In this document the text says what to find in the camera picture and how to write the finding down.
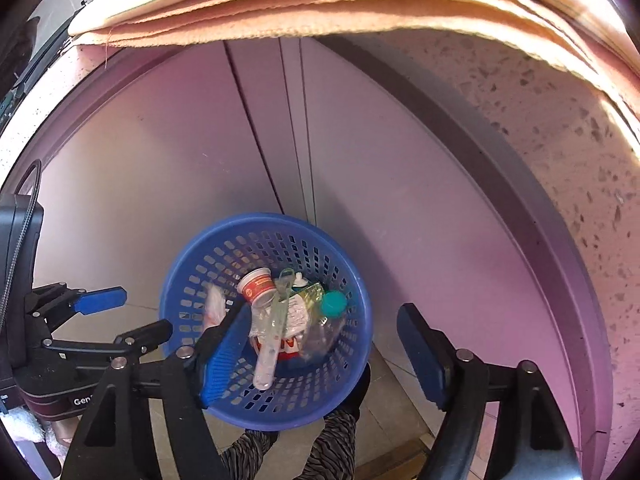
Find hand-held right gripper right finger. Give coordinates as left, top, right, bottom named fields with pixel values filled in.
left=396, top=303, right=581, bottom=480

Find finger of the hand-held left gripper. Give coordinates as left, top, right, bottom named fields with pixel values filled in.
left=25, top=282, right=128, bottom=322
left=42, top=319, right=173, bottom=362

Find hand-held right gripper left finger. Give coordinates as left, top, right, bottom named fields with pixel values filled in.
left=60, top=305, right=253, bottom=480

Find clear toothbrush package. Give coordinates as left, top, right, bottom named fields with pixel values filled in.
left=252, top=267, right=296, bottom=391

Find white tissue ball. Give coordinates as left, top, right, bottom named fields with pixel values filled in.
left=202, top=285, right=231, bottom=331

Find red white wrapper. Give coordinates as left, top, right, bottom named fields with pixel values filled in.
left=252, top=332, right=306, bottom=363

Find white yogurt cup red label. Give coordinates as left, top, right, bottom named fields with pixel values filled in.
left=237, top=267, right=277, bottom=306

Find blue plastic basket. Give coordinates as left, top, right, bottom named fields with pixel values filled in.
left=159, top=212, right=373, bottom=432

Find clear plastic bottle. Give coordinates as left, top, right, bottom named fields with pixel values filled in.
left=300, top=282, right=351, bottom=361

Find person's left hand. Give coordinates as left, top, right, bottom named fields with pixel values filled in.
left=0, top=402, right=76, bottom=461

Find black shoe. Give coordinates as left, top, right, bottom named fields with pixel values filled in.
left=325, top=364, right=372, bottom=423

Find person's left leg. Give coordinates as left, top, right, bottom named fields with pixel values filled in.
left=220, top=430, right=278, bottom=480

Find person's legs patterned trousers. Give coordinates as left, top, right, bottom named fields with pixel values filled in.
left=305, top=407, right=358, bottom=480

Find white cabinet door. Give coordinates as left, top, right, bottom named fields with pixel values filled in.
left=300, top=37, right=576, bottom=441
left=20, top=42, right=283, bottom=331

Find pink mat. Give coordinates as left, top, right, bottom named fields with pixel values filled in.
left=67, top=0, right=640, bottom=131

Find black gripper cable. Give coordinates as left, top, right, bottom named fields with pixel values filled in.
left=0, top=159, right=43, bottom=311

